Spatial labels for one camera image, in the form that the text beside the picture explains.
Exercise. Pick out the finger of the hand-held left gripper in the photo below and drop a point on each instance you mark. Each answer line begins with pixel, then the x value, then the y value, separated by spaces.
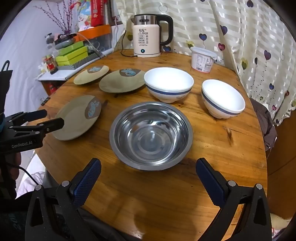
pixel 50 125
pixel 30 115

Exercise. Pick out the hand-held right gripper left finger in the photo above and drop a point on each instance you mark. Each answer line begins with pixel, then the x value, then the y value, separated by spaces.
pixel 89 183

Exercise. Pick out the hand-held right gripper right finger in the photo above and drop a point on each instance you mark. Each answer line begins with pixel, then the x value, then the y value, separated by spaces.
pixel 209 183

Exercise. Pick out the olive plate with blue motif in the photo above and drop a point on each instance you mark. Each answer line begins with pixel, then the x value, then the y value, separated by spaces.
pixel 120 82
pixel 90 75
pixel 76 115

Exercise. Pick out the stainless steel bowl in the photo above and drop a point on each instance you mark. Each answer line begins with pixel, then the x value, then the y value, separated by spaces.
pixel 150 139

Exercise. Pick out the white bowl with blue band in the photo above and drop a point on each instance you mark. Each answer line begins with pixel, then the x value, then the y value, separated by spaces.
pixel 222 97
pixel 168 78

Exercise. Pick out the black binder clip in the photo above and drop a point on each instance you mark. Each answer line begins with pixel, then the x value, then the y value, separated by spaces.
pixel 44 101

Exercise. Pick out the white side table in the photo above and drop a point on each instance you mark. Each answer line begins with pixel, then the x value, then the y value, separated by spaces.
pixel 60 75

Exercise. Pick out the small red figurine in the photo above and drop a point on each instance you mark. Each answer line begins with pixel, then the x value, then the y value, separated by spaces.
pixel 50 66

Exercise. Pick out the lime green box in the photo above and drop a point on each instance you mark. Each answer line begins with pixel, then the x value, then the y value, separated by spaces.
pixel 71 60

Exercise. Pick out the grey striped box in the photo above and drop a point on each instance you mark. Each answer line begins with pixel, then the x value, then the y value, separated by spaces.
pixel 81 63

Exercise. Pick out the wooden cabinet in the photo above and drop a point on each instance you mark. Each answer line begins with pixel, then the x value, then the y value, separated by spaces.
pixel 282 173

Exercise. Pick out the grey case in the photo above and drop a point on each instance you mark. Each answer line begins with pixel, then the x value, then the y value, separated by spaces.
pixel 66 42

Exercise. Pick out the brown dotted cloth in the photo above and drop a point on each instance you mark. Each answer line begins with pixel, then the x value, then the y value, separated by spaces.
pixel 263 122

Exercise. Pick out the dark green box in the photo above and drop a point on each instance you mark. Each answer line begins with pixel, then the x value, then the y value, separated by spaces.
pixel 74 45

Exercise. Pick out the patterned floral cloth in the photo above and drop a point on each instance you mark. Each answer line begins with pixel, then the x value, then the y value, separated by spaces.
pixel 279 228

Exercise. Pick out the purple flower branches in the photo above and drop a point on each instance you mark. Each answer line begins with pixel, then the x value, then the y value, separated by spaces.
pixel 68 25

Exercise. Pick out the orange lid storage box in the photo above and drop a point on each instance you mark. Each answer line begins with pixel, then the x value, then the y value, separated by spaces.
pixel 97 31

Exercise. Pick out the red cartoon print packet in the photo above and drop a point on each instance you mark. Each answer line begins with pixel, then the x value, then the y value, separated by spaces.
pixel 97 14

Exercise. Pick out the white plastic tub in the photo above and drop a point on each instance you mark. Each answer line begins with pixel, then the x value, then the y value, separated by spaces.
pixel 201 60

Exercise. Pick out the cream electric kettle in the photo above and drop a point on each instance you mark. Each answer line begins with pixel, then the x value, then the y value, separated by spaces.
pixel 145 39

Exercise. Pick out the heart print curtain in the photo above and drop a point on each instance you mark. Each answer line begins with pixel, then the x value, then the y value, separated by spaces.
pixel 231 46

